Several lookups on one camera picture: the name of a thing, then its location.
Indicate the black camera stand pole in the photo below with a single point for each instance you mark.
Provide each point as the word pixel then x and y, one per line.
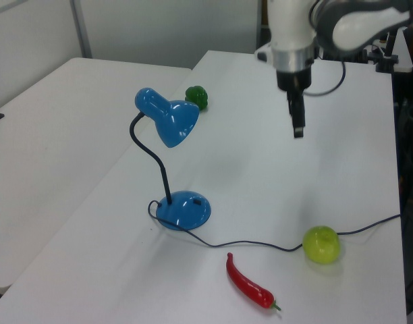
pixel 390 47

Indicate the blue desk lamp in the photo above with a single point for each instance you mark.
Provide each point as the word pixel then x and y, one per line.
pixel 174 121

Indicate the grey metal partition post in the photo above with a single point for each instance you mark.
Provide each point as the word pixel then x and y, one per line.
pixel 81 27

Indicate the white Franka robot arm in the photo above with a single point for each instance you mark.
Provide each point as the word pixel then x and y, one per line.
pixel 289 23

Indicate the green bell pepper toy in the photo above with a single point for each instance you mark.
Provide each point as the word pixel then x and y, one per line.
pixel 198 96

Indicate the green apple toy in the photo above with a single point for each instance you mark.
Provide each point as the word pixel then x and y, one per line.
pixel 320 244

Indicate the black Panda gripper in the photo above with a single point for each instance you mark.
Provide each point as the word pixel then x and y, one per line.
pixel 294 79

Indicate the red chili pepper toy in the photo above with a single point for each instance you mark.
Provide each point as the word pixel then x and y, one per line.
pixel 248 287

